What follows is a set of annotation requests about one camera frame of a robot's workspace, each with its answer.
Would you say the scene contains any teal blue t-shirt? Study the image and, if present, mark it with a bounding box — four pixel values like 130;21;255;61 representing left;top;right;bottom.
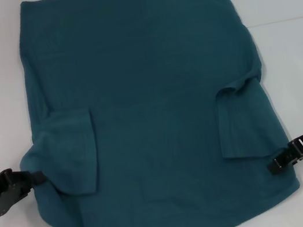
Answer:
0;0;303;227

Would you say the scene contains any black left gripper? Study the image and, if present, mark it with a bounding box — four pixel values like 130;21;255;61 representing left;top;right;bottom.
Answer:
0;163;52;218

